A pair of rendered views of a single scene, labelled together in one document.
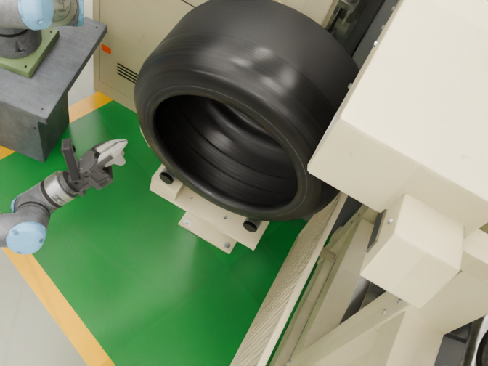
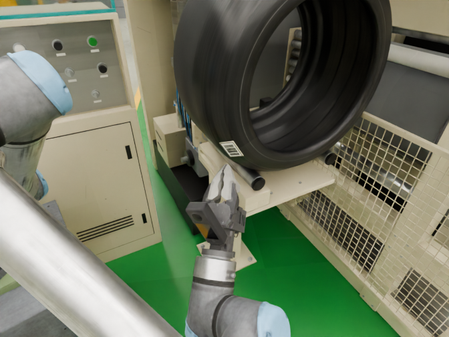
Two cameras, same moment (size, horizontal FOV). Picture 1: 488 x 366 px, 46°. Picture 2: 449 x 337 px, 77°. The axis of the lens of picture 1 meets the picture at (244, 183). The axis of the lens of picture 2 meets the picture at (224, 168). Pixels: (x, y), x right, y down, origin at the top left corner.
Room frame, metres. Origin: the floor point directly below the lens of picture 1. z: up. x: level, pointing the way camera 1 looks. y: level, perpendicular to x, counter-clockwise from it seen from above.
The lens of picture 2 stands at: (0.31, 0.65, 1.43)
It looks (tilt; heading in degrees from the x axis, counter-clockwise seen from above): 36 degrees down; 326
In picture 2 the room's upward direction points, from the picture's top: straight up
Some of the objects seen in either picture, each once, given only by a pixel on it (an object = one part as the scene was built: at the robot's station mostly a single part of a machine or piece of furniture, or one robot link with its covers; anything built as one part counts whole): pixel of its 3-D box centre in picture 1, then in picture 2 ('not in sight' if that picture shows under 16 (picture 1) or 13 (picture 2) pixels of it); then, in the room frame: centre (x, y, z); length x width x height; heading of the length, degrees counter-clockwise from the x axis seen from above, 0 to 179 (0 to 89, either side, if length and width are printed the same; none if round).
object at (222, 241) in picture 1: (218, 216); (225, 252); (1.20, 0.04, 0.01); 0.27 x 0.27 x 0.02; 84
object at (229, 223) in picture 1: (229, 176); (262, 168); (0.95, 0.05, 0.80); 0.37 x 0.36 x 0.02; 84
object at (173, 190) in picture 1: (193, 147); (230, 170); (0.96, 0.19, 0.84); 0.36 x 0.09 x 0.06; 174
